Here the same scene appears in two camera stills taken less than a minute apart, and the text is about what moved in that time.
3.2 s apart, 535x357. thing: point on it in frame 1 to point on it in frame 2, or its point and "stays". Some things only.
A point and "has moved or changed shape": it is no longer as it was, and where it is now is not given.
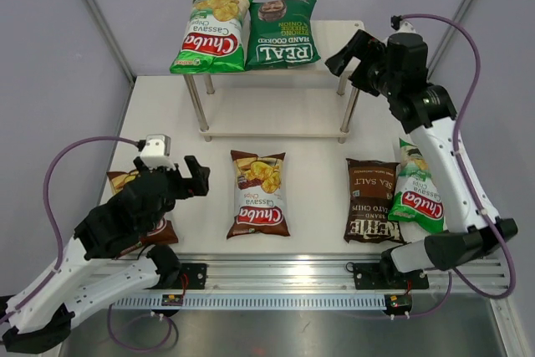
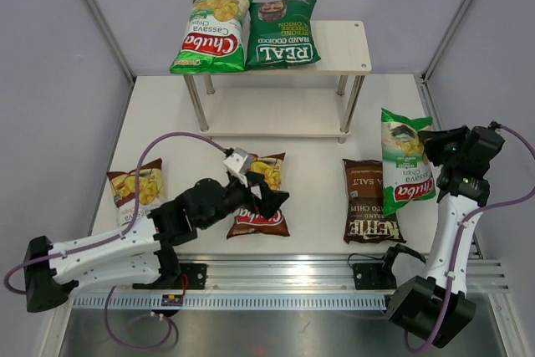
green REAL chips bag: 280,34 stays
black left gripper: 196,186 to 271,200
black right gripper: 362,40 to 434,140
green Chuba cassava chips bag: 215,38 stays
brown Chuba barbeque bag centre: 259,200 stays
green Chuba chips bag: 416,202 has moved or changed shape
